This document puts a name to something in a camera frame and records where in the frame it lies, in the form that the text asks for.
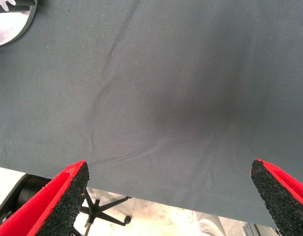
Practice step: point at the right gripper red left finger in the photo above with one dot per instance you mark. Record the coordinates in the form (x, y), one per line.
(38, 209)

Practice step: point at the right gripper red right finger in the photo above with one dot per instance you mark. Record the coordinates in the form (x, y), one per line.
(286, 201)

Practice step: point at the small steel planetary gear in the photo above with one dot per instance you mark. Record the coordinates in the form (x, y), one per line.
(4, 5)

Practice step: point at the round metal carrier plate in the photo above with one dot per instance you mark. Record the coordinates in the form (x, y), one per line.
(8, 27)

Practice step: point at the aluminium profile bar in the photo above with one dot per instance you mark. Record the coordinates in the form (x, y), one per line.
(252, 229)

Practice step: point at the black office chair base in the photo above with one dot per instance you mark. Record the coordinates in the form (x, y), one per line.
(97, 211)

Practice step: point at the grey trouser leg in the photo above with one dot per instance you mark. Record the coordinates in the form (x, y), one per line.
(210, 223)

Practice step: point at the dark grey table cloth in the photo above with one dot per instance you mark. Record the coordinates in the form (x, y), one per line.
(153, 86)

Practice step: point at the black robot torso frame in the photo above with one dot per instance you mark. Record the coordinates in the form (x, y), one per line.
(23, 189)

